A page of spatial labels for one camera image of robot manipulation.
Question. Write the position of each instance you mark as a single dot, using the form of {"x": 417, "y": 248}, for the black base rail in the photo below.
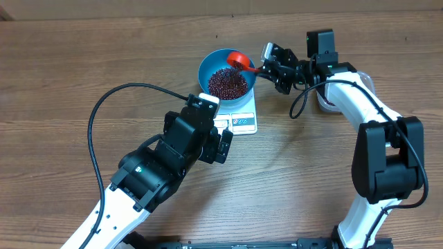
{"x": 136, "y": 241}

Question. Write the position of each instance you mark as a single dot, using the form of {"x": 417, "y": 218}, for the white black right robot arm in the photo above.
{"x": 388, "y": 162}

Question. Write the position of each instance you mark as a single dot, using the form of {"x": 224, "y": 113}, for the red beans in bowl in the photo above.
{"x": 227, "y": 84}

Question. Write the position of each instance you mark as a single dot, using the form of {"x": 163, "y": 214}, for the orange scoop with blue handle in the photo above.
{"x": 240, "y": 61}

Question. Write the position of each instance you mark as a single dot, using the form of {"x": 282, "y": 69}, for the clear plastic container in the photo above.
{"x": 329, "y": 107}

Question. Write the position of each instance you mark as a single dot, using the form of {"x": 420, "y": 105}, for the white kitchen scale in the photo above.
{"x": 238, "y": 116}

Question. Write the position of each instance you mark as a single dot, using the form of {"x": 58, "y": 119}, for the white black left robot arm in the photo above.
{"x": 151, "y": 174}

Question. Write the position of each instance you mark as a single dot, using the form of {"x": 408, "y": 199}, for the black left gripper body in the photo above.
{"x": 209, "y": 150}

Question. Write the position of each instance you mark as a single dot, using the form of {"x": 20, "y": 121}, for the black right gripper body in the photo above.
{"x": 297, "y": 70}

